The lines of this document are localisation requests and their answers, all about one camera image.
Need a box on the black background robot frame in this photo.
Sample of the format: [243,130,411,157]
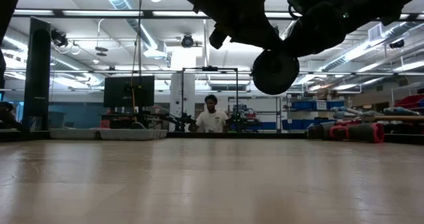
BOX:
[181,66,240,133]

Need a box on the person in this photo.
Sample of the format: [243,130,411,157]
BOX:
[188,94,233,133]

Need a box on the wooden background table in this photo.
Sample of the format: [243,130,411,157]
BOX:
[359,115,424,123]

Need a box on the red storage bin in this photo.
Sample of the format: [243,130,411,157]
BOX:
[394,94,424,109]

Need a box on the small black cord spool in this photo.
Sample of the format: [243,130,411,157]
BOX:
[251,49,301,95]

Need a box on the red black cordless drill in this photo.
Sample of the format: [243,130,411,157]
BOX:
[306,120,386,144]

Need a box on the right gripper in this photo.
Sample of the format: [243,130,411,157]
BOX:
[284,0,348,58]

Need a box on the black monitor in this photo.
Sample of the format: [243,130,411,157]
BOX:
[103,75,156,109]

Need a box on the black ceiling camera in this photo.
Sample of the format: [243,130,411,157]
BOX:
[50,29,70,48]
[181,34,195,49]

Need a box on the grey tool kit case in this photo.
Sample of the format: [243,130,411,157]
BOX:
[49,128,168,141]

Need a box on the black aluminium frame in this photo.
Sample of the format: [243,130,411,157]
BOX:
[0,0,424,144]

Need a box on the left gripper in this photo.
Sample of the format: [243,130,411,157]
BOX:
[198,0,286,50]

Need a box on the hanging black cable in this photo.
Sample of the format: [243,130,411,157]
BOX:
[131,0,145,129]

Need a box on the long blue storage bin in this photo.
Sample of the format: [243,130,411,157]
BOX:
[281,118,336,131]

